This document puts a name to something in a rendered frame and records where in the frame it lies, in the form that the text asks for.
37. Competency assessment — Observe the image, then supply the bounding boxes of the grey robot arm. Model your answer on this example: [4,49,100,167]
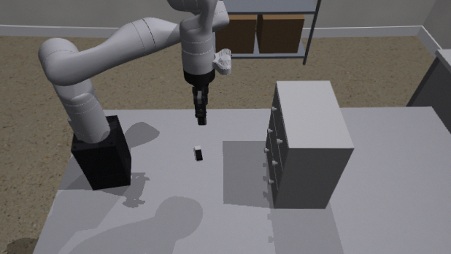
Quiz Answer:
[38,0,231,144]

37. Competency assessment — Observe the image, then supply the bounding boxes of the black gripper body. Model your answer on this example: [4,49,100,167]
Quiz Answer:
[183,69,215,96]

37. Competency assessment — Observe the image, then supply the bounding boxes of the grey chest of drawers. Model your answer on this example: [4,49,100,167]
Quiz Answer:
[274,81,355,209]

